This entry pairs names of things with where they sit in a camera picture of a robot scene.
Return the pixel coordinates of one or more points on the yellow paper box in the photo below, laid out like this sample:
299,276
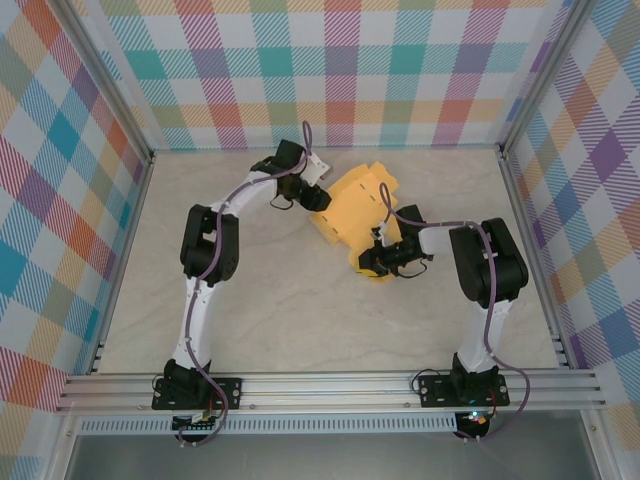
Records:
350,210

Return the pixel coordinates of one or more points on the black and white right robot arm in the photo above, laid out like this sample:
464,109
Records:
495,260

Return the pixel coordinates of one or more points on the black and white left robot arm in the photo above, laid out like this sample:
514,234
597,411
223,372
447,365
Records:
197,320

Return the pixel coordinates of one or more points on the grey metal panel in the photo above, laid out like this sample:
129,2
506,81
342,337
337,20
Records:
325,457

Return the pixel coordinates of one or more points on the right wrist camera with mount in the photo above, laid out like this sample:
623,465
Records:
382,231

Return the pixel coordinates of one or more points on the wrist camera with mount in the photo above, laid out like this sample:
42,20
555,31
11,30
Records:
382,231
314,167

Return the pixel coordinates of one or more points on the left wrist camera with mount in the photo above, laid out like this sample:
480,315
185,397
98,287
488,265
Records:
314,167

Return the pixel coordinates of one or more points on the aluminium mounting rail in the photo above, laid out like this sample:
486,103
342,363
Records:
325,392

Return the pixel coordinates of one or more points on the aluminium right side rail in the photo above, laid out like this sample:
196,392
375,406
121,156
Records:
534,250

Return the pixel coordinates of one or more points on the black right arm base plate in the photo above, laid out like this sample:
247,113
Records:
435,392

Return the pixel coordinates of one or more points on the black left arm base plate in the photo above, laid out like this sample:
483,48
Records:
230,392

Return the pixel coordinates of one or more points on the aluminium left side rail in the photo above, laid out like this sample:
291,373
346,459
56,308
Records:
124,250

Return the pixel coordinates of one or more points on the aluminium right frame post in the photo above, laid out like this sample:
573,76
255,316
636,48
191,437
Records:
542,75

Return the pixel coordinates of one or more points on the aluminium frame post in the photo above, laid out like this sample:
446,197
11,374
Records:
542,75
111,75

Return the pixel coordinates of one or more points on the aluminium left frame post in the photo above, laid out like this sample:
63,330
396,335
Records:
111,75

